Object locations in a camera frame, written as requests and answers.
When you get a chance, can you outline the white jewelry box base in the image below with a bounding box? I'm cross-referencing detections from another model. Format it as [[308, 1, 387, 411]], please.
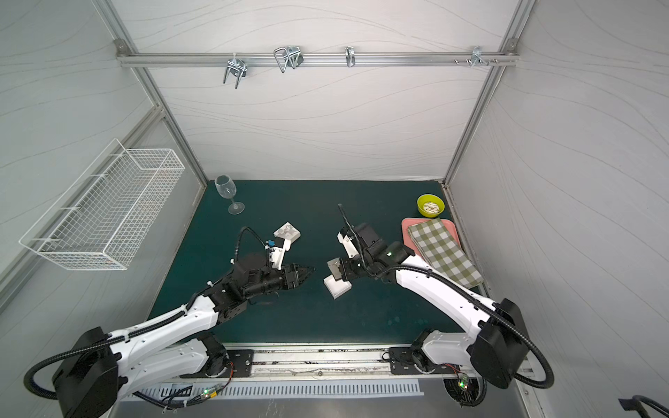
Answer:
[[323, 275, 352, 300]]

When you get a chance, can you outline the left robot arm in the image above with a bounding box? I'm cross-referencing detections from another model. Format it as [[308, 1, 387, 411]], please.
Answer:
[[23, 254, 315, 417]]

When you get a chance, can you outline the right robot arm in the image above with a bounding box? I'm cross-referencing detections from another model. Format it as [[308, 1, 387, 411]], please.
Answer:
[[324, 224, 555, 389]]

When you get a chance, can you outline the white closed jewelry box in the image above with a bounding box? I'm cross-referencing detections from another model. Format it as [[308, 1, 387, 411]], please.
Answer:
[[274, 222, 301, 243]]

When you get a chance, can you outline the pink tray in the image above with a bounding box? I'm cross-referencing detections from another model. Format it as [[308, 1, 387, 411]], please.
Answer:
[[401, 217, 462, 260]]

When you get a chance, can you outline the green checkered cloth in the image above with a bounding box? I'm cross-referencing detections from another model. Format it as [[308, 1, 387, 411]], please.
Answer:
[[402, 218, 484, 289]]

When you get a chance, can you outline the green bowl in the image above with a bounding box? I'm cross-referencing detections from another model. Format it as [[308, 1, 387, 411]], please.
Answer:
[[416, 194, 445, 219]]

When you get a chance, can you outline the clear wine glass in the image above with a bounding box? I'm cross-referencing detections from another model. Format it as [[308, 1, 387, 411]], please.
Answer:
[[214, 175, 245, 215]]

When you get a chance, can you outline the metal clamp hook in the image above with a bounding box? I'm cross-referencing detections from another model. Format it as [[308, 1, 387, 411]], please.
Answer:
[[223, 57, 247, 89]]

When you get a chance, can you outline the metal carabiner hook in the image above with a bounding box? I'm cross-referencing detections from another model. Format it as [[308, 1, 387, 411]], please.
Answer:
[[273, 45, 304, 73]]

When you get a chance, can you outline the aluminium crossbar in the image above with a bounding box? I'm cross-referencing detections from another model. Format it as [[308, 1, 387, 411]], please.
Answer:
[[117, 50, 520, 68]]

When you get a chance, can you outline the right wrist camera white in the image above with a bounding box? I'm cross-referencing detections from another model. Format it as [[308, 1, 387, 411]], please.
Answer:
[[337, 228, 359, 259]]

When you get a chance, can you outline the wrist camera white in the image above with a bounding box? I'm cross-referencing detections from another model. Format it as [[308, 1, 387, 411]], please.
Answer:
[[267, 237, 292, 270], [337, 228, 359, 259]]

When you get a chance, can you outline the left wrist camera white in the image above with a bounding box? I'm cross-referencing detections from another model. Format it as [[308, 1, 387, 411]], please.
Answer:
[[267, 237, 292, 270]]

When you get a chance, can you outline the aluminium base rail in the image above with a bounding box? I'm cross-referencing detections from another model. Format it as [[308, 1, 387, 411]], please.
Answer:
[[103, 341, 535, 385]]

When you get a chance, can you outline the white wire basket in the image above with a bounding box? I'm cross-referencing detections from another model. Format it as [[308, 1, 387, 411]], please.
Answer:
[[18, 139, 185, 271]]

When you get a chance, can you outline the small metal ring hook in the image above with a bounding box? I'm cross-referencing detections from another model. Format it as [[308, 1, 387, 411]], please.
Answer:
[[344, 46, 355, 68]]

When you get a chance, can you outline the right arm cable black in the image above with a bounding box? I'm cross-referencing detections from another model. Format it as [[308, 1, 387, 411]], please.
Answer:
[[390, 263, 555, 389]]

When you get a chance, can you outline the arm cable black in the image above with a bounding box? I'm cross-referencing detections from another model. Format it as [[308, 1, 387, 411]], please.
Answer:
[[390, 263, 555, 389], [24, 306, 218, 400]]

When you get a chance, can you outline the metal bracket hook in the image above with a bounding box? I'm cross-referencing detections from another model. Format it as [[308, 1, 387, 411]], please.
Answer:
[[453, 46, 499, 67]]

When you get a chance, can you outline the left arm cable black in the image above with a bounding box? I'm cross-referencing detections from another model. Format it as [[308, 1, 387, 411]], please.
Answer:
[[24, 306, 218, 400]]

